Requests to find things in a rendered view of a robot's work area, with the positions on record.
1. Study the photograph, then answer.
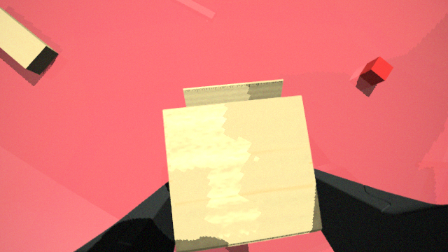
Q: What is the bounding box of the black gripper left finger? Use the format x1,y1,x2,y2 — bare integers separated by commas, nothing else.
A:
74,181,176,252

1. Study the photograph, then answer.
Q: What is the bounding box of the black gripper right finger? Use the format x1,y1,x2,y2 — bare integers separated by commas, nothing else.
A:
314,168,448,252

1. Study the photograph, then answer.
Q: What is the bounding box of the red block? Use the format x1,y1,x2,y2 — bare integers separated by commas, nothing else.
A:
359,56,393,86

